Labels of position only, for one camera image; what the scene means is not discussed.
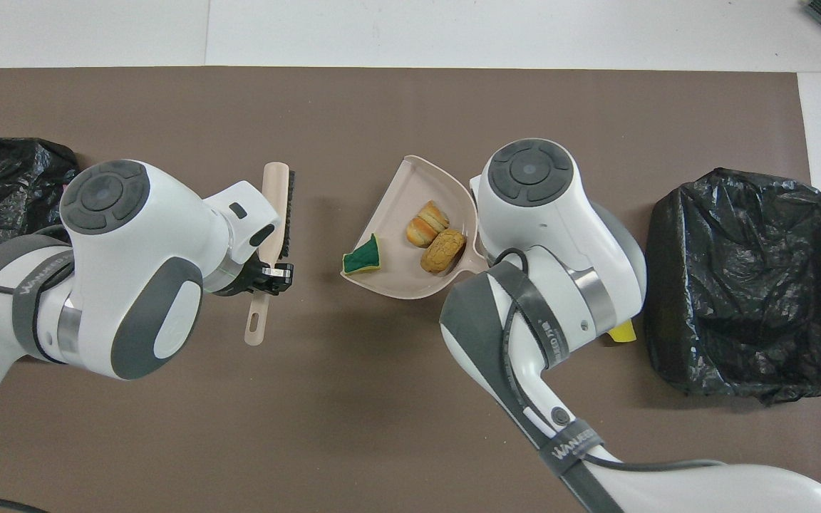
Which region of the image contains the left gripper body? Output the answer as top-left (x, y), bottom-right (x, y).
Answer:
top-left (202, 180), bottom-right (285, 281)

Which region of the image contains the beige brush with black bristles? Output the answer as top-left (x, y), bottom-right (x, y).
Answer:
top-left (243, 162), bottom-right (296, 348)

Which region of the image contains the beige plastic dustpan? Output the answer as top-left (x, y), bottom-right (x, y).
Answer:
top-left (340, 155), bottom-right (490, 302)

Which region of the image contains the orange striped bread piece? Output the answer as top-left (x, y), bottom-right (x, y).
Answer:
top-left (406, 200), bottom-right (451, 249)

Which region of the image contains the brown bread roll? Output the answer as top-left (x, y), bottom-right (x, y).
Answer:
top-left (420, 228), bottom-right (468, 274)

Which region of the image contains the brown table mat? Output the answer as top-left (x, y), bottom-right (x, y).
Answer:
top-left (0, 67), bottom-right (821, 513)

